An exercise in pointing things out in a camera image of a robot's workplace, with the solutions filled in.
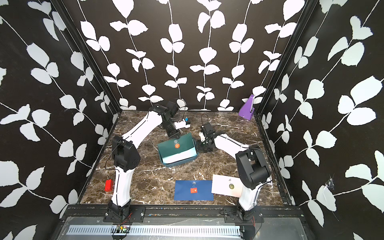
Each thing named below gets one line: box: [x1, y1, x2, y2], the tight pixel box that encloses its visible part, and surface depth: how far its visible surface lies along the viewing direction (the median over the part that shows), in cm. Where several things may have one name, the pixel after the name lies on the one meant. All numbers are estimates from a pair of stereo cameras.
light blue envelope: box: [162, 147, 197, 164], surface depth 92 cm
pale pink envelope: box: [211, 174, 243, 198], surface depth 86 cm
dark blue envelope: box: [174, 180, 214, 201], surface depth 84 cm
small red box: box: [105, 179, 114, 192], surface depth 83 cm
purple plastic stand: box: [238, 94, 255, 121], surface depth 116 cm
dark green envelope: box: [157, 132, 194, 158], surface depth 91 cm
